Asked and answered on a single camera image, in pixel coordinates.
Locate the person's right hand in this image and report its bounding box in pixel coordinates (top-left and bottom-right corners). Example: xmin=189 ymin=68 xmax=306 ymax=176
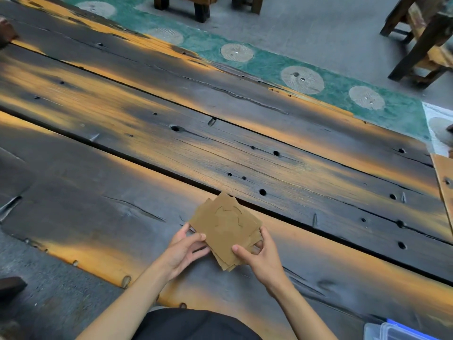
xmin=231 ymin=226 xmax=295 ymax=293

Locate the person's left hand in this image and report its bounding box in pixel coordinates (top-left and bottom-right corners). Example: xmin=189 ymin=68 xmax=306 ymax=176
xmin=156 ymin=223 xmax=212 ymax=282

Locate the stack of brown sandpaper sheets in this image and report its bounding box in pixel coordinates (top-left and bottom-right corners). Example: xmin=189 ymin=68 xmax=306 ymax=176
xmin=189 ymin=192 xmax=263 ymax=272

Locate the person's left forearm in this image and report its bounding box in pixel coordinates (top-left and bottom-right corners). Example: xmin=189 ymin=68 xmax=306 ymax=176
xmin=76 ymin=263 xmax=175 ymax=340

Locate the person's right forearm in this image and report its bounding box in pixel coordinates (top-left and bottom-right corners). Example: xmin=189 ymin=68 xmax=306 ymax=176
xmin=267 ymin=278 xmax=339 ymax=340

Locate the black garment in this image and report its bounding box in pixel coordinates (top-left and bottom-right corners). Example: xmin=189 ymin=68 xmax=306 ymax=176
xmin=132 ymin=308 xmax=263 ymax=340

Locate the charred wooden plank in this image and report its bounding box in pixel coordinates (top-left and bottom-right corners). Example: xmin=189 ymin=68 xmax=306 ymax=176
xmin=0 ymin=42 xmax=453 ymax=284
xmin=0 ymin=110 xmax=453 ymax=340
xmin=0 ymin=0 xmax=453 ymax=245

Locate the clear plastic box blue lid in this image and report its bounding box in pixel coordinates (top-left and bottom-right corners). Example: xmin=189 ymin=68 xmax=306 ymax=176
xmin=363 ymin=319 xmax=453 ymax=340

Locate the green mat strip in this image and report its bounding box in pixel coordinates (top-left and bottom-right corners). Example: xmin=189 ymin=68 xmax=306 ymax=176
xmin=64 ymin=0 xmax=433 ymax=143

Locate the light wooden board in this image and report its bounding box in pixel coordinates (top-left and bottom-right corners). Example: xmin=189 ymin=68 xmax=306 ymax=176
xmin=430 ymin=153 xmax=453 ymax=235

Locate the dark wooden bench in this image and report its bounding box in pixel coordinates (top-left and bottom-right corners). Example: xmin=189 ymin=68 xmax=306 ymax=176
xmin=153 ymin=0 xmax=265 ymax=24

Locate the white sheet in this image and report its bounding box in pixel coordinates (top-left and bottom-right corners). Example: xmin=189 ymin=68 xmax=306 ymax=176
xmin=423 ymin=102 xmax=453 ymax=158

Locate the dark wooden chair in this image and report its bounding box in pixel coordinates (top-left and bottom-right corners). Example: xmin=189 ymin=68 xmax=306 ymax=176
xmin=380 ymin=0 xmax=453 ymax=90

